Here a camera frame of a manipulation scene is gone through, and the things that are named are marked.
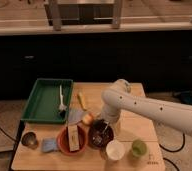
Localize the yellow orange toy fruit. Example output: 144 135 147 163
82 113 94 125

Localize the metal fork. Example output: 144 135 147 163
93 125 108 145

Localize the light blue plate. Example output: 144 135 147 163
68 108 85 125

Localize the green cup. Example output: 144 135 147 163
131 139 147 158

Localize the green plastic tray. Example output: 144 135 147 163
21 78 73 124

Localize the wooden stool frame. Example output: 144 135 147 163
44 0 123 31

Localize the blue cloth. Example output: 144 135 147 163
41 138 58 153

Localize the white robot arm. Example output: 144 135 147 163
101 79 192 136

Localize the orange bowl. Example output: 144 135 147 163
56 125 88 156

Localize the white cup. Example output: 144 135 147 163
106 140 125 161

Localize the wooden block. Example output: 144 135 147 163
68 125 80 151

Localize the small metal cup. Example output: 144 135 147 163
21 132 38 149

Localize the white plastic fork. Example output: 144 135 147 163
59 85 67 113

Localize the black cable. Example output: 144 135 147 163
158 133 187 171

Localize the purple bowl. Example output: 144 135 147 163
88 119 114 149

